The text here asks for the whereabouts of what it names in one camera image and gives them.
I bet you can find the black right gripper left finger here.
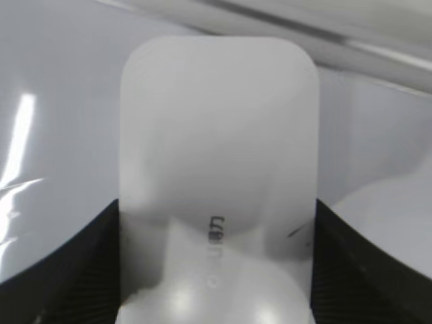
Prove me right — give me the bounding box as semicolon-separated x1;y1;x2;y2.
1;200;121;324

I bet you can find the white rectangular board eraser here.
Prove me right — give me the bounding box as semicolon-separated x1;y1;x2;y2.
116;36;319;323

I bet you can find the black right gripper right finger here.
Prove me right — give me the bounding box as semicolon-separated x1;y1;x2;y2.
310;200;431;324

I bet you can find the white whiteboard with aluminium frame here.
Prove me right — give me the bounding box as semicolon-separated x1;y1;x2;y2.
1;1;431;281

